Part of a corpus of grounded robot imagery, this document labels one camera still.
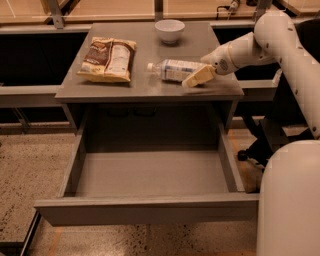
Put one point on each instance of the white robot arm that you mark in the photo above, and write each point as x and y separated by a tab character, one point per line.
289	200

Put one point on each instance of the open grey top drawer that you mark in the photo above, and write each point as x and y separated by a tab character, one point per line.
170	168

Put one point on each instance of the grey drawer cabinet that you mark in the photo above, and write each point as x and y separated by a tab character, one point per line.
197	40

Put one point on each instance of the black rolling chair base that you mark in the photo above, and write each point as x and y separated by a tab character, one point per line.
269	138

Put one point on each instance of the brown white snack bag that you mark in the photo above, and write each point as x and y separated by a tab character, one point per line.
108	60

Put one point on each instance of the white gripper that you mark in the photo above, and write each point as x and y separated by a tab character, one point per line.
218	60

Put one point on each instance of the white ceramic bowl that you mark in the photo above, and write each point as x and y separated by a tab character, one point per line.
169	31

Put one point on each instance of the clear blue-label plastic bottle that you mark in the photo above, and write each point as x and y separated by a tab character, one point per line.
173	70

